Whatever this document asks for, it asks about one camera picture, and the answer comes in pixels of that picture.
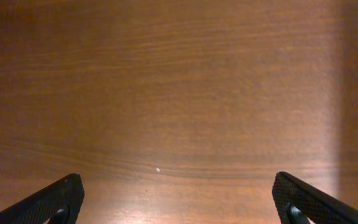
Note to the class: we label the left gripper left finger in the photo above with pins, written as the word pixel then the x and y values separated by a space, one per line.
pixel 60 202

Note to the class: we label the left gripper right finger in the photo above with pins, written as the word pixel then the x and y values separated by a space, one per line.
pixel 299 202

